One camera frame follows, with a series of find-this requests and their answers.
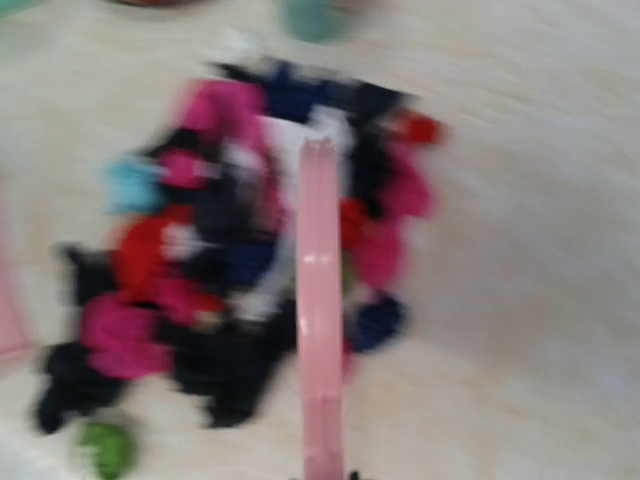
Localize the green paper scrap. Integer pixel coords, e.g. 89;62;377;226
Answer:
74;420;138;480

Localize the pink dustpan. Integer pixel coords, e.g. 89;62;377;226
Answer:
1;178;35;364

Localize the beige printed cup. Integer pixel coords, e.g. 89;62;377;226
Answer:
280;0;366;44

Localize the pile of paper scraps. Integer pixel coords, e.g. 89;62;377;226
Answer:
33;61;445;434

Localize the pink hand brush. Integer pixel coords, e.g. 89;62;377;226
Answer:
296;138;345;480

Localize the red floral round plate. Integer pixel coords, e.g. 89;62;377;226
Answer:
107;0;193;8

